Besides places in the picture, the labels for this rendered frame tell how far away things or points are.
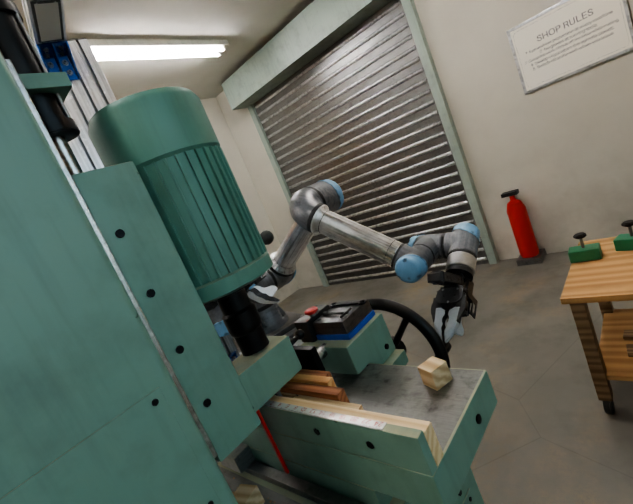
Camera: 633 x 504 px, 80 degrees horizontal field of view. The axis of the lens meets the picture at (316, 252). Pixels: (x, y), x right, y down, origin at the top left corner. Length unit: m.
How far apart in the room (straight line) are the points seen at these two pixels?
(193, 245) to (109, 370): 0.20
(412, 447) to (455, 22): 3.25
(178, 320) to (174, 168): 0.21
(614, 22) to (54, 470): 3.29
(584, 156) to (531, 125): 0.42
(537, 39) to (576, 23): 0.22
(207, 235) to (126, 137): 0.17
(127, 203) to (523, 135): 3.11
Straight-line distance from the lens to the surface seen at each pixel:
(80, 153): 1.56
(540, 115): 3.36
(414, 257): 1.02
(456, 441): 0.58
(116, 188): 0.55
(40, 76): 0.62
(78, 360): 0.47
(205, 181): 0.59
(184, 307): 0.55
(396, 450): 0.53
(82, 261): 0.48
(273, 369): 0.68
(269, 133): 4.65
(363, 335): 0.77
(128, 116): 0.60
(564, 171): 3.41
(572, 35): 3.30
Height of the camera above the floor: 1.27
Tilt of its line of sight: 10 degrees down
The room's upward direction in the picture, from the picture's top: 23 degrees counter-clockwise
